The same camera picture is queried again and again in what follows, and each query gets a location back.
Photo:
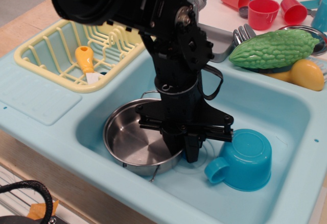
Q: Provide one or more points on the yellow dish drying rack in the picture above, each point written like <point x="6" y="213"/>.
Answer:
<point x="51" y="54"/>

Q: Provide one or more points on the orange tape piece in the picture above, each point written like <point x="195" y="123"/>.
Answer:
<point x="37" y="211"/>

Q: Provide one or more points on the light blue toy sink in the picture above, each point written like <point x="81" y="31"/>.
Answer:
<point x="55" y="135"/>

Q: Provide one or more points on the green toy bitter gourd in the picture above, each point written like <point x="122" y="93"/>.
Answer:
<point x="276" y="49"/>

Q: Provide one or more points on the red cup middle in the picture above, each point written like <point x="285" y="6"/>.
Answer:
<point x="262" y="13"/>

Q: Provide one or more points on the blue plastic mug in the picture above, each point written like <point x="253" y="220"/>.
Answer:
<point x="243" y="164"/>

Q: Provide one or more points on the grey toy faucet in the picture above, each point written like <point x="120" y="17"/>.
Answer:
<point x="222" y="40"/>

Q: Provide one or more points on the yellow toy squash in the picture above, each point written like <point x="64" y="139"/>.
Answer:
<point x="304" y="73"/>

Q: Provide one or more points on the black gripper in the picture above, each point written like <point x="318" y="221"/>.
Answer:
<point x="185" y="113"/>

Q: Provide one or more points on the blue cup at edge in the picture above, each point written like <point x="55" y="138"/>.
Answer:
<point x="320" y="19"/>

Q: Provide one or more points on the yellow handled toy spatula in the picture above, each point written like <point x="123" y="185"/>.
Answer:
<point x="84" y="56"/>

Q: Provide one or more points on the grey toy fork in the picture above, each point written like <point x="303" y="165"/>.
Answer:
<point x="242" y="34"/>

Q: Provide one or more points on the red cup right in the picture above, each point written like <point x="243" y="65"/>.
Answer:
<point x="293" y="12"/>

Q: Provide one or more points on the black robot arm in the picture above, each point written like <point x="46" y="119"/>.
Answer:
<point x="180" y="52"/>

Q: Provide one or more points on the stainless steel pot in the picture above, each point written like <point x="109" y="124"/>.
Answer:
<point x="141" y="151"/>

